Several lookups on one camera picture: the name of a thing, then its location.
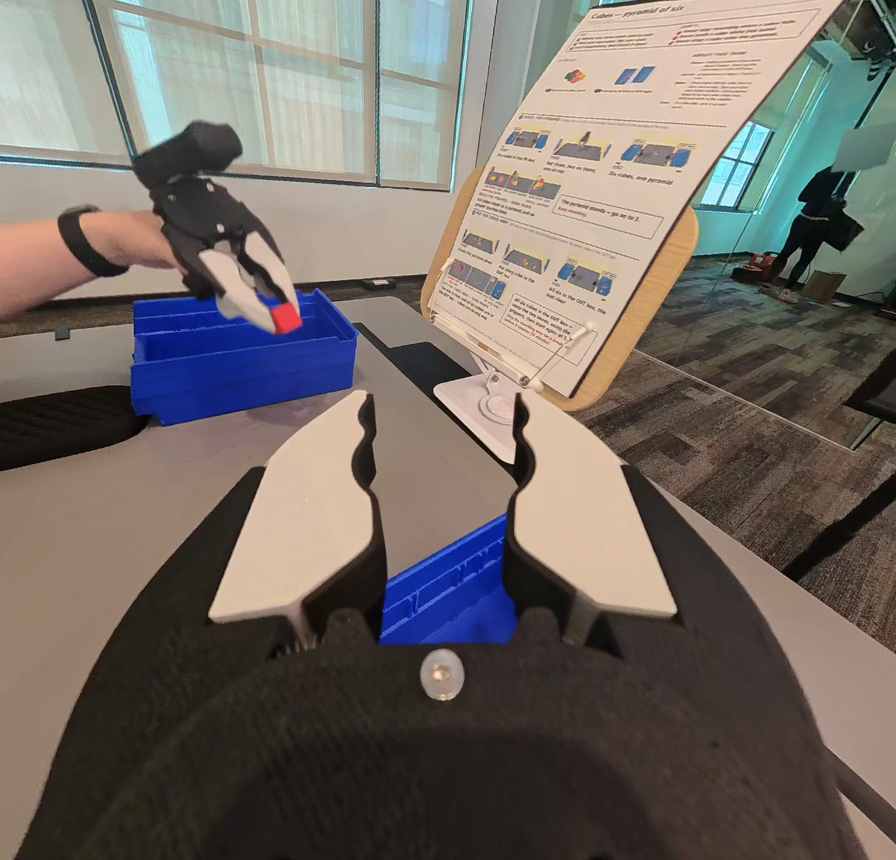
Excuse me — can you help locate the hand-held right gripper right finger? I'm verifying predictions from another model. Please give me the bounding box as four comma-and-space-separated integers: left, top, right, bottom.
503, 387, 679, 647

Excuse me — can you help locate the wooden instruction board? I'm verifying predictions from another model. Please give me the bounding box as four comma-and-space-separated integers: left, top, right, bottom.
420, 0, 869, 413

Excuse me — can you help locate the black mesh pad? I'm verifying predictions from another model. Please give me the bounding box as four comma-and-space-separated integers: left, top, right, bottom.
0, 384, 150, 472

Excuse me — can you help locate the black wristband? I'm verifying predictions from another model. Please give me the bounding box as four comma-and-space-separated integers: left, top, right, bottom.
57, 205, 130, 278

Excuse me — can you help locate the person's left hand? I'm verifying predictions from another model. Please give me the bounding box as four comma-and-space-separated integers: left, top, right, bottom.
87, 209, 184, 273

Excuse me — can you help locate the red equipment case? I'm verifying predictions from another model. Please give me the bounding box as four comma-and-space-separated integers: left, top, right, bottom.
731, 250, 788, 283

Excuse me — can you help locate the blue plastic bin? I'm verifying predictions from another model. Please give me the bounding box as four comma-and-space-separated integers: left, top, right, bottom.
130, 287, 359, 427
380, 513, 519, 645

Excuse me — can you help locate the person's left forearm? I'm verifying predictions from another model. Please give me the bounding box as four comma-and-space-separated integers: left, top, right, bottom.
0, 217, 95, 318

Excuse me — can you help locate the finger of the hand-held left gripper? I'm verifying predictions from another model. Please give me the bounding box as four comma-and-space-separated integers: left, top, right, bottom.
245, 232, 302, 316
197, 246, 277, 335

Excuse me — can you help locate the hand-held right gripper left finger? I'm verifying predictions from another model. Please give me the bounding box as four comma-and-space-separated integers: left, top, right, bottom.
209, 387, 389, 645

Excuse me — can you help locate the large gridded window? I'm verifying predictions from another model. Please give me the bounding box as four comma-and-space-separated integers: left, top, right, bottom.
0, 0, 477, 192

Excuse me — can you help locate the small paned window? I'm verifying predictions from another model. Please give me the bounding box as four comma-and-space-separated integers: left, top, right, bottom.
700, 121, 774, 211

